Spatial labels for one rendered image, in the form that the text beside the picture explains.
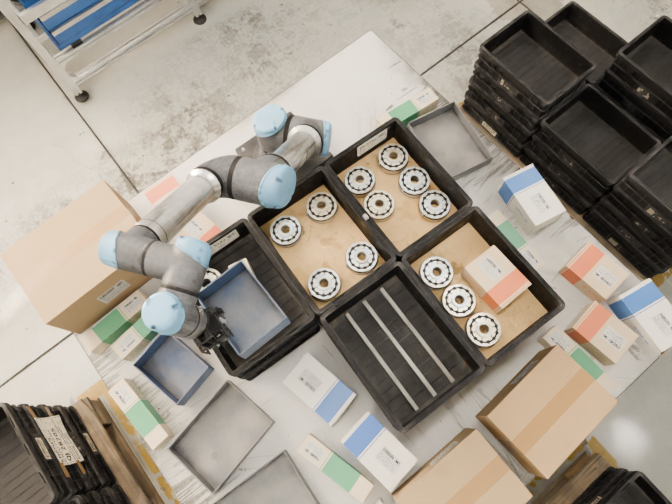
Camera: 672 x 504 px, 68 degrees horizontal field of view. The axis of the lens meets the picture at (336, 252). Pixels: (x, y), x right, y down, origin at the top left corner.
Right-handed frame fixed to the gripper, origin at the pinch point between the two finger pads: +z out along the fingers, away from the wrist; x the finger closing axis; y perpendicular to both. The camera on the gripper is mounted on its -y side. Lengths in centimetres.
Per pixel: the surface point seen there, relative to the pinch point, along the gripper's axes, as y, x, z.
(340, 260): -2.6, 36.7, 33.0
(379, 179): -17, 65, 35
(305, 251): -12.1, 29.6, 32.3
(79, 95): -196, -14, 110
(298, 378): 18.4, 3.6, 34.0
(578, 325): 59, 82, 42
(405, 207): -4, 65, 35
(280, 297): -4.8, 14.3, 31.2
